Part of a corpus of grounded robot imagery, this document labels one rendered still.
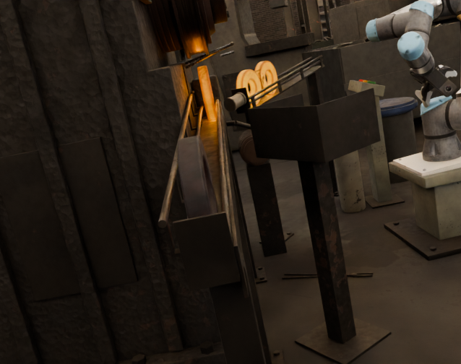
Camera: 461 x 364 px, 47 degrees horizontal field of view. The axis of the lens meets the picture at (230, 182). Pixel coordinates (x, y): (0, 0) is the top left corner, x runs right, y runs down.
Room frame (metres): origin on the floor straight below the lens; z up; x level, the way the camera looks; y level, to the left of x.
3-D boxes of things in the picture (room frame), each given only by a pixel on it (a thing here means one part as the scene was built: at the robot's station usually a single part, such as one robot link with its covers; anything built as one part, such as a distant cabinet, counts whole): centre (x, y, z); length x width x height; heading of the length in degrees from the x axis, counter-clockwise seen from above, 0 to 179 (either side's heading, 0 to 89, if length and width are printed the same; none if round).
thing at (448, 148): (1.98, -0.83, 0.37); 0.15 x 0.15 x 0.10
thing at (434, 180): (1.98, -0.84, 0.28); 0.32 x 0.32 x 0.04; 4
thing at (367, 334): (1.37, -0.24, 0.36); 0.26 x 0.20 x 0.72; 33
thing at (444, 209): (1.98, -0.84, 0.13); 0.40 x 0.40 x 0.26; 4
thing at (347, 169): (2.49, -0.58, 0.26); 0.12 x 0.12 x 0.52
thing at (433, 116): (1.97, -0.83, 0.49); 0.13 x 0.12 x 0.14; 39
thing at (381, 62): (4.28, -1.34, 0.39); 1.03 x 0.83 x 0.77; 103
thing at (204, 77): (1.87, 0.02, 0.75); 0.18 x 0.03 x 0.18; 179
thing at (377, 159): (2.53, -0.74, 0.31); 0.24 x 0.16 x 0.62; 178
